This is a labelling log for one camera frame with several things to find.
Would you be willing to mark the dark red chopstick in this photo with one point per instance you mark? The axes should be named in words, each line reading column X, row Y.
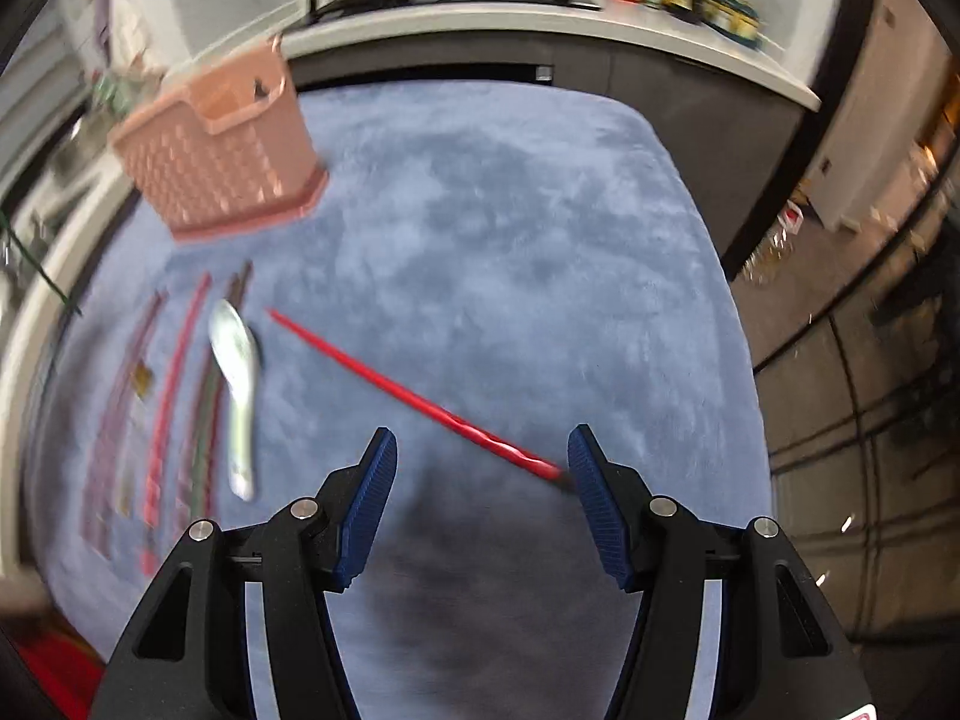
column 124, row 405

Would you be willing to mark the pink plastic basket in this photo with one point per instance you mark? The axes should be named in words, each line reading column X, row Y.
column 217, row 165

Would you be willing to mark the white ceramic spoon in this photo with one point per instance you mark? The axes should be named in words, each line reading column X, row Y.
column 238, row 390

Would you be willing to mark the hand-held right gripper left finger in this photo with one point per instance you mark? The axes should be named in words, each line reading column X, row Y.
column 367, row 510

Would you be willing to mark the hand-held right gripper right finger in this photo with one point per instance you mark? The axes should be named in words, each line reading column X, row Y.
column 600, row 517

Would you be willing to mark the blue plush mat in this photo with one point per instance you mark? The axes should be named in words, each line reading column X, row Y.
column 487, row 240

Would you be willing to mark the green spice jar set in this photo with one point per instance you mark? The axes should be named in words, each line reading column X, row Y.
column 731, row 15

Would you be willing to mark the built-in oven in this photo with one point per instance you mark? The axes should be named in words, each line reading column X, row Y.
column 420, row 71

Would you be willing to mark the oil bottle on floor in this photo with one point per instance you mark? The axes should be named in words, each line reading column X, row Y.
column 769, row 255

